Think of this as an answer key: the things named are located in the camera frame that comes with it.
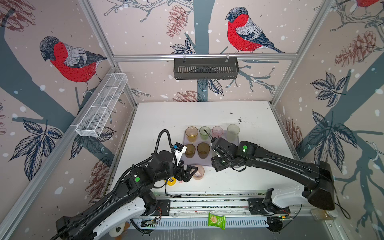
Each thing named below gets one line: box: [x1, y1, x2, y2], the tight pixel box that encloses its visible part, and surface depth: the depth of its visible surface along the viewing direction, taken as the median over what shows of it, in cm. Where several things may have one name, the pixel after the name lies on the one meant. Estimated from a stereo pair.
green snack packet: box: [208, 212, 226, 230], surface depth 70 cm
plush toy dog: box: [108, 221, 130, 240], surface depth 67 cm
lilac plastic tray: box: [182, 124, 240, 166], surface depth 96 cm
